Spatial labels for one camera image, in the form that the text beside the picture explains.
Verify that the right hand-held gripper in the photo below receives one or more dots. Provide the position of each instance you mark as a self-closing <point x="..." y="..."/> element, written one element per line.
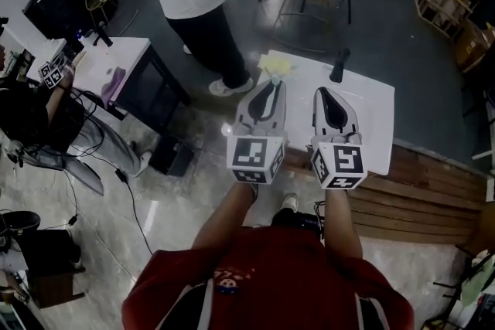
<point x="344" y="162"/>

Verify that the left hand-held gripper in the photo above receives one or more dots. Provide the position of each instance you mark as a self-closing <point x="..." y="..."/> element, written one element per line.
<point x="249" y="158"/>

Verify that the yellow cloth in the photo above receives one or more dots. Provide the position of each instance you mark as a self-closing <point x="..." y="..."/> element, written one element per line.
<point x="280" y="65"/>

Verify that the person's right forearm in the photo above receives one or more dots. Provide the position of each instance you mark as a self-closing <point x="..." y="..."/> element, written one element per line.
<point x="342" y="224"/>

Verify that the person's left forearm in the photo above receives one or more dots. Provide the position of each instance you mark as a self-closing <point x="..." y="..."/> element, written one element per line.
<point x="226" y="216"/>

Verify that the wooden cabinet white top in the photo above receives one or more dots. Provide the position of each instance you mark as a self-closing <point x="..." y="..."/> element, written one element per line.
<point x="371" y="120"/>

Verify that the black bin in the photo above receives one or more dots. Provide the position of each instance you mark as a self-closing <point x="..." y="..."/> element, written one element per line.
<point x="172" y="158"/>

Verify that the blue waist pack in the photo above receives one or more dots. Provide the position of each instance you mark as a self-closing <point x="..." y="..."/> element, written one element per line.
<point x="298" y="222"/>

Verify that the wooden plank platform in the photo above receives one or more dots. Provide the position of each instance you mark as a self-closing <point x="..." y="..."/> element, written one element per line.
<point x="425" y="189"/>

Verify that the black-framed white table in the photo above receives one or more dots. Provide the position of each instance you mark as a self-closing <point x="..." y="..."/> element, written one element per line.
<point x="127" y="54"/>

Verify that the pink cloth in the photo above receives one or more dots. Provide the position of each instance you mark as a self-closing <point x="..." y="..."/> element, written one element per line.
<point x="115" y="81"/>

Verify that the cardboard box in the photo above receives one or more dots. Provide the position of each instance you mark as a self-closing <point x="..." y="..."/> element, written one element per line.
<point x="473" y="50"/>

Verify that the black power adapter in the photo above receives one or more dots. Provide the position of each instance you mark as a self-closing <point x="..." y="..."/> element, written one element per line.
<point x="121" y="175"/>

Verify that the person's red shirt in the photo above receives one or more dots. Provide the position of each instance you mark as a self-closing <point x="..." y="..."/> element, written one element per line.
<point x="270" y="282"/>

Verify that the grey curved panel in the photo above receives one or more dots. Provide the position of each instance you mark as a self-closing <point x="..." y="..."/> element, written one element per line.
<point x="87" y="175"/>

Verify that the green bag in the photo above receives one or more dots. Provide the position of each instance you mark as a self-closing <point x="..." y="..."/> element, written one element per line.
<point x="479" y="282"/>

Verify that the black equipment case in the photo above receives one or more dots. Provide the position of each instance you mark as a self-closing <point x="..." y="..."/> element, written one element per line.
<point x="62" y="4"/>

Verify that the dark brown table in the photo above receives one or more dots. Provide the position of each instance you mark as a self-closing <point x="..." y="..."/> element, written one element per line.
<point x="54" y="266"/>

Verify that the black round bowl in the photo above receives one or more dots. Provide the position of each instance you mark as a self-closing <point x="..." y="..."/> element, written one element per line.
<point x="19" y="222"/>

